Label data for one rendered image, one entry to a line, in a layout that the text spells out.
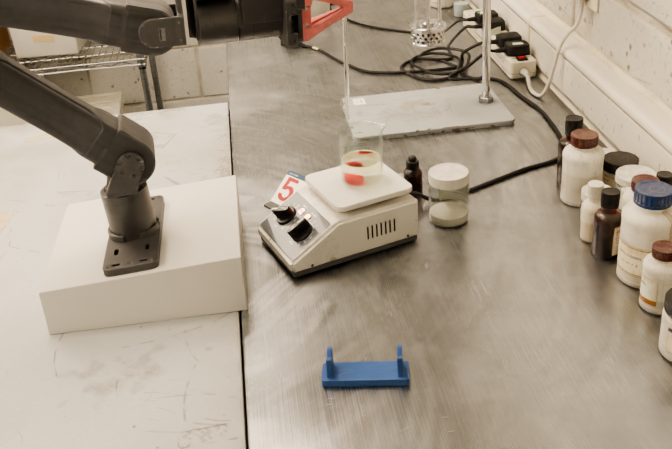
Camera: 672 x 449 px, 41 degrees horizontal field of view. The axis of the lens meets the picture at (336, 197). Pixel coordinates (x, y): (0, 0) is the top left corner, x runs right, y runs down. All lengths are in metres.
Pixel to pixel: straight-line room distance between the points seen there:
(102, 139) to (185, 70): 2.65
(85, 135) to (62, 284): 0.19
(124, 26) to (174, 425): 0.47
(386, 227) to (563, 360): 0.33
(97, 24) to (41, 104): 0.12
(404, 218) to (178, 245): 0.32
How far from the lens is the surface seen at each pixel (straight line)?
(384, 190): 1.26
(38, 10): 1.13
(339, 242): 1.23
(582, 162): 1.37
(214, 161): 1.60
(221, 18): 1.13
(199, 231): 1.23
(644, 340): 1.13
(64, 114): 1.16
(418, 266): 1.25
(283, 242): 1.26
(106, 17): 1.12
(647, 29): 1.53
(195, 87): 3.82
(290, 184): 1.43
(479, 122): 1.66
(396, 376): 1.04
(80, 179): 1.62
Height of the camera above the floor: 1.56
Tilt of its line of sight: 28 degrees down
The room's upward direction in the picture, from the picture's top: 4 degrees counter-clockwise
